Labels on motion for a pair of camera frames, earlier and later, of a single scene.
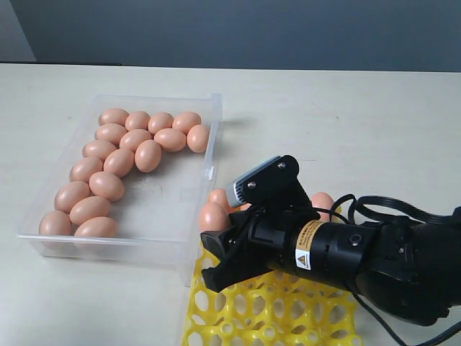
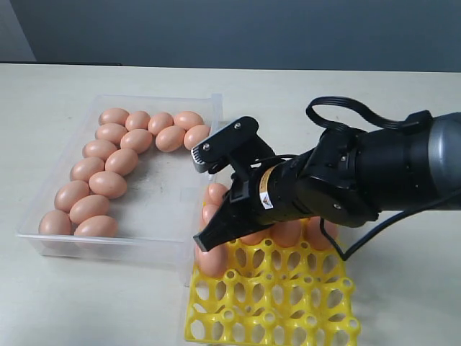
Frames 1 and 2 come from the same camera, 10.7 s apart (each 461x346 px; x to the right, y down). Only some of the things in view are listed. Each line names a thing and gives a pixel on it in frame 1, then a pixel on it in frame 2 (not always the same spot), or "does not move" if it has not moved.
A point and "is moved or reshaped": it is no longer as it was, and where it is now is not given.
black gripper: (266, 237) -> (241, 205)
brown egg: (148, 156) is moved or reshaped
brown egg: (214, 216) does not move
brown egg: (119, 161) does not move
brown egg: (160, 120) does not move
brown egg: (131, 138) does not move
